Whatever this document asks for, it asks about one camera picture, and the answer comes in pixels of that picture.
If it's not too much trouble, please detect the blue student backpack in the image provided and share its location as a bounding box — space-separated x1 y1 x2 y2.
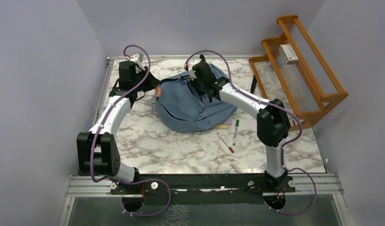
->
154 72 237 133

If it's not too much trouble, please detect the red marker pen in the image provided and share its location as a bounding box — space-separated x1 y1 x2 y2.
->
217 133 235 153

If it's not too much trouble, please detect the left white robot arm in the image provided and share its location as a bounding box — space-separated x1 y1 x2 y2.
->
76 58 160 194

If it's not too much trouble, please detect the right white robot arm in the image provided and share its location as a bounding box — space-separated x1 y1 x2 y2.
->
185 59 291 192

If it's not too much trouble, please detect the yellow orange highlighter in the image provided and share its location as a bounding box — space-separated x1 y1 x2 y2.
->
213 124 230 130

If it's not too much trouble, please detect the green marker pen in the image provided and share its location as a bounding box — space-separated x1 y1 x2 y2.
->
232 119 240 145

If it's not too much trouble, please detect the orange wooden rack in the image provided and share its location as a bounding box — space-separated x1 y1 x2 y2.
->
248 15 348 129

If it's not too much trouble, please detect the small white box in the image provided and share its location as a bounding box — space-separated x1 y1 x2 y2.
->
279 44 299 65

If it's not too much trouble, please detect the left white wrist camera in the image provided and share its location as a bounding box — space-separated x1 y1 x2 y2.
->
125 53 145 72

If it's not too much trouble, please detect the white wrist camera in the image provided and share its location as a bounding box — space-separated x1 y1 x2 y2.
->
125 53 145 72
184 60 198 81

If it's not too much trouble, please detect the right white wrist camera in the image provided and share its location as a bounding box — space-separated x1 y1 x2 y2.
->
184 60 198 81

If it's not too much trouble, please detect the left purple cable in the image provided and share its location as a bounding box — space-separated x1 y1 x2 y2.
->
90 44 172 218

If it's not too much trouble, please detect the purple cable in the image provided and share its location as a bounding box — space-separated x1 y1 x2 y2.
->
185 50 318 216
90 44 172 218

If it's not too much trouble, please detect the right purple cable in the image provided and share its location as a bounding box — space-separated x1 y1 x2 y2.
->
185 50 318 216

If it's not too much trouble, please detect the black metal base rail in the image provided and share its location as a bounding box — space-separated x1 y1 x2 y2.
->
110 173 295 205

